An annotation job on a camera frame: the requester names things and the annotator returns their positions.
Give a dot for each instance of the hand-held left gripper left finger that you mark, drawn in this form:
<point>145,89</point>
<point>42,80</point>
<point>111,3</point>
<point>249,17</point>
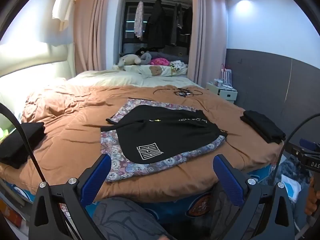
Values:
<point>95,180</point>

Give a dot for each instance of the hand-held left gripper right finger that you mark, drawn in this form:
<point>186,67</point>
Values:
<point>228,180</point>

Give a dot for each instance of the black pants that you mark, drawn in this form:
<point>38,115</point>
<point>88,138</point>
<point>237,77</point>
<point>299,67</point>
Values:
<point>162,135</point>

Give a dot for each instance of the person's right hand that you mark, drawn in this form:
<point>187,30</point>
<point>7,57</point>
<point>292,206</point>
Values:
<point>311,202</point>

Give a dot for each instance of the shaggy grey rug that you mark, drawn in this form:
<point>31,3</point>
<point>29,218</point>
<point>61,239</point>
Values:
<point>287,165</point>

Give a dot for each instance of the bear print blanket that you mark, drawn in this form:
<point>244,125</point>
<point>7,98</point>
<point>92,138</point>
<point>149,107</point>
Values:
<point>117,160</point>

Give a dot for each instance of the person's left leg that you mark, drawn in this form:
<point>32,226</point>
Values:
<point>120,217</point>

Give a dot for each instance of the stack of folded black clothes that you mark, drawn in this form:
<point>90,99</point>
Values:
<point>17,142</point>
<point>262,126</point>

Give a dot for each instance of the blue printed bed sheet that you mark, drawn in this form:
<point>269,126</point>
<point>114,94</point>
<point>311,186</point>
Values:
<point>172,208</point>

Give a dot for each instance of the brown blanket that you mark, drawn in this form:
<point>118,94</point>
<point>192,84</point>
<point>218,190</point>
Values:
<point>75,120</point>

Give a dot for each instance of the white nightstand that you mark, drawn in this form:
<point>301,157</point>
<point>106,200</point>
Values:
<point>225,95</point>

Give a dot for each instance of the white power strip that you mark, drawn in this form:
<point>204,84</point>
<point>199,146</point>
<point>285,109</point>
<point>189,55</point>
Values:
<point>229,88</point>

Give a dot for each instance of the orange box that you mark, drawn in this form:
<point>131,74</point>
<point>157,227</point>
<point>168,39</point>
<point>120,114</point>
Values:
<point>10,217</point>

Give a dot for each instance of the cream duvet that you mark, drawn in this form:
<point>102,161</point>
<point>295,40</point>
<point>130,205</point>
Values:
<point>112,78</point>

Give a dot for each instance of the green object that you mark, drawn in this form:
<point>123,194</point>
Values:
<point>3,133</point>

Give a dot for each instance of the pink and white bag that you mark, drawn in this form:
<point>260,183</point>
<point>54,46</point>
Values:
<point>226,76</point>

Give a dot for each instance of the beige plush toy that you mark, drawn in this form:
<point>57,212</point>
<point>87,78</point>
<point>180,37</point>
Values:
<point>128,60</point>

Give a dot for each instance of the bear print pillow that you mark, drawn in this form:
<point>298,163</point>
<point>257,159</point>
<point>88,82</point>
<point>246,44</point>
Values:
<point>155,70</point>

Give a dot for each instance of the white patterned cloth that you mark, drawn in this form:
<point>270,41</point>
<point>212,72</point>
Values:
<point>178,65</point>

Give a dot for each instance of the cream headboard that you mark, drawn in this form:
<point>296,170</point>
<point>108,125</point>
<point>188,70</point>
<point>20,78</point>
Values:
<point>37,65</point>

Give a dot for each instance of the grey plush toy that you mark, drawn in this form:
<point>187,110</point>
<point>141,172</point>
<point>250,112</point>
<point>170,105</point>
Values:
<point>146,58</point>

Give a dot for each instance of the pink plush cloth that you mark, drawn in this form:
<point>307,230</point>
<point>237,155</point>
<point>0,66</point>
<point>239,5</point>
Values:
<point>160,61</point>

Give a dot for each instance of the grey cushion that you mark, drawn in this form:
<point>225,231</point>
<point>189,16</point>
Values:
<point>172,56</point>

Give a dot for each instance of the black plush toy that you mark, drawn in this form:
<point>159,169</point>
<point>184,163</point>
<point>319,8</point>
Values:
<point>141,51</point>

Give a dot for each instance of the pink curtain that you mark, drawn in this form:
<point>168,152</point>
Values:
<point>207,35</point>
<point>95,30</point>

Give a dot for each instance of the floral hanging garment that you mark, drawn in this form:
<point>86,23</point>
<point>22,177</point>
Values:
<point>139,20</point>

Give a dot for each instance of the black hanging coat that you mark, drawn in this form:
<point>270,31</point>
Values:
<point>155,25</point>

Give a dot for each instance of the white hanging garment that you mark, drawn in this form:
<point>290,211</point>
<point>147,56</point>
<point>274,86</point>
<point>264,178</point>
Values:
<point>65,5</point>

